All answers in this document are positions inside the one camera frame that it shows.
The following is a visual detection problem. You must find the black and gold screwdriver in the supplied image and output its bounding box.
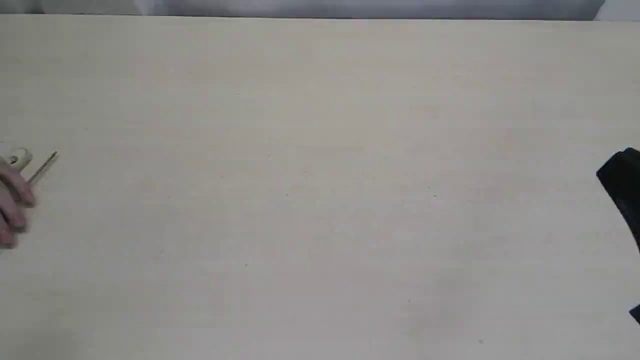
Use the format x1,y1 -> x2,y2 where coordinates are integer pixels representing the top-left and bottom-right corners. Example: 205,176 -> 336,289
28,151 -> 58,185

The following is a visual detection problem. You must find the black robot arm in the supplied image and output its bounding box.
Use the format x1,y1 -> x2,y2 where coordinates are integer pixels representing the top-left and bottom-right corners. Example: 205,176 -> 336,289
596,147 -> 640,248

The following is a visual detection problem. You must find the wooden handle paint brush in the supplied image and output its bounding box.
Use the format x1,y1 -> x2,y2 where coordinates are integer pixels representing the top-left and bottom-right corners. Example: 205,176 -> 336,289
0,142 -> 33,173

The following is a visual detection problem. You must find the person's bare open hand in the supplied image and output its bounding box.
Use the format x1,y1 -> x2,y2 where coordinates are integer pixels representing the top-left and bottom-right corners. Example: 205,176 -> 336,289
0,159 -> 36,249

